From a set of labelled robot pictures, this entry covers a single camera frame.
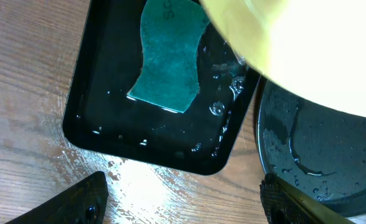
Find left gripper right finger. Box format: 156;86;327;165
260;173;351;224

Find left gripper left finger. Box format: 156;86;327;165
7;171;108;224

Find yellow plate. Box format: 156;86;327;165
202;0;366;118

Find green scrubbing sponge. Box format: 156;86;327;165
128;0;209;113

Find round black serving tray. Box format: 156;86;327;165
256;81;366;217

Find black rectangular tray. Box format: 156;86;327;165
62;0;260;175

